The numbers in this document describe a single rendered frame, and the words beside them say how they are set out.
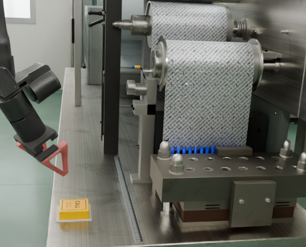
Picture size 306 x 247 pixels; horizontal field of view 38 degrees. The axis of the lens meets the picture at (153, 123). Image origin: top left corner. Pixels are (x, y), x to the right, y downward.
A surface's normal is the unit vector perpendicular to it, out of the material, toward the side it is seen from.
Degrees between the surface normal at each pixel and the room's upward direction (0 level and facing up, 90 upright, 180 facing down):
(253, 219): 90
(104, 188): 0
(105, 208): 0
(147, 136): 90
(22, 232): 0
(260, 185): 90
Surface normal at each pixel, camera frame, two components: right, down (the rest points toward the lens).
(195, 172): 0.04, -0.96
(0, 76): 0.62, 0.24
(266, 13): -0.98, 0.01
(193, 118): 0.17, 0.27
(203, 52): 0.16, -0.40
